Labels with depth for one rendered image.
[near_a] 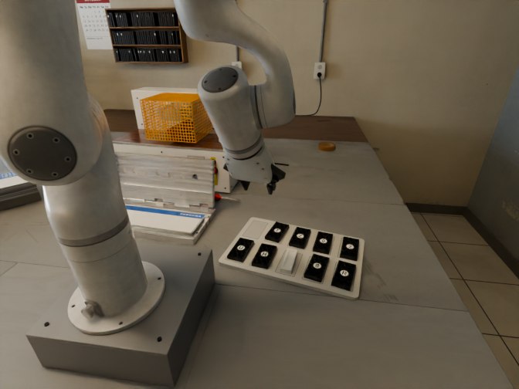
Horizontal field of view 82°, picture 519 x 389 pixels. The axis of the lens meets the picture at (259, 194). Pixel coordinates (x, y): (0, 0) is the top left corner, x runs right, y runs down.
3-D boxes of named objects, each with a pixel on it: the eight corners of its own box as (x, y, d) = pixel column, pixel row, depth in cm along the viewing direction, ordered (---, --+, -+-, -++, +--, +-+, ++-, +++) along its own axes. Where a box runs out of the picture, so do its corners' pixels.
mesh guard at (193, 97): (146, 139, 128) (139, 99, 121) (169, 127, 146) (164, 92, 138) (195, 143, 124) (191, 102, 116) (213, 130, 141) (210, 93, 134)
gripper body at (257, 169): (213, 153, 61) (228, 182, 70) (260, 159, 57) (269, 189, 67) (226, 125, 64) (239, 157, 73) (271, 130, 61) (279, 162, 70)
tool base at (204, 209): (77, 228, 105) (74, 219, 103) (115, 201, 123) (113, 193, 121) (193, 245, 96) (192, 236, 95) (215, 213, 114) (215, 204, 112)
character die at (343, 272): (330, 285, 79) (331, 282, 79) (338, 263, 87) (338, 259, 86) (350, 291, 77) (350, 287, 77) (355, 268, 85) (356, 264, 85)
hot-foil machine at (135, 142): (117, 183, 139) (96, 98, 121) (161, 153, 174) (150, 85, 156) (276, 200, 124) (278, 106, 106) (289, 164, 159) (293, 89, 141)
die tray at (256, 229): (217, 264, 88) (217, 262, 88) (251, 218, 111) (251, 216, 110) (357, 301, 76) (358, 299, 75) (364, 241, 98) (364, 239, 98)
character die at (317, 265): (303, 277, 82) (303, 274, 81) (313, 256, 90) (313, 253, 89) (320, 282, 80) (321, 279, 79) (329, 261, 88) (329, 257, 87)
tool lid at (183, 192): (103, 151, 114) (107, 150, 115) (109, 198, 119) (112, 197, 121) (212, 160, 105) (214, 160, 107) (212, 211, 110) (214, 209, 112)
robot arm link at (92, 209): (49, 254, 48) (-26, 103, 36) (67, 198, 63) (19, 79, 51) (129, 235, 51) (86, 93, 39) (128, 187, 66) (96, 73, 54)
